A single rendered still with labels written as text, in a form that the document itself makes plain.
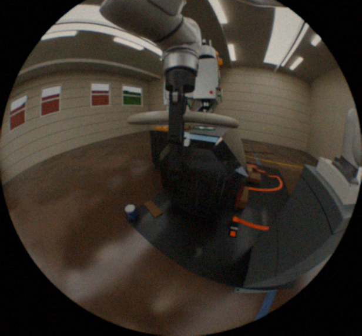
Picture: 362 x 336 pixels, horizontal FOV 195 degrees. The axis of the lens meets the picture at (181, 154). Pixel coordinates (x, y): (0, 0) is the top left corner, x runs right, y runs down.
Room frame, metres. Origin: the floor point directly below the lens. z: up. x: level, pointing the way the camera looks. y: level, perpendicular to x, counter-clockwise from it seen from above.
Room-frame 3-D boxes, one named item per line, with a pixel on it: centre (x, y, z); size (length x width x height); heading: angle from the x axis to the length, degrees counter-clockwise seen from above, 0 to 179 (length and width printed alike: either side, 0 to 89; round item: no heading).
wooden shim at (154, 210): (0.78, 0.31, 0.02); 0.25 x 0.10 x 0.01; 42
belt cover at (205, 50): (1.42, -0.38, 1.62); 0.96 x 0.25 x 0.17; 158
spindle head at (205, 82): (1.17, -0.28, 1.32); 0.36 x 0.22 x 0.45; 158
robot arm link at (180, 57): (0.28, 0.00, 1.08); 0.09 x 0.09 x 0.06
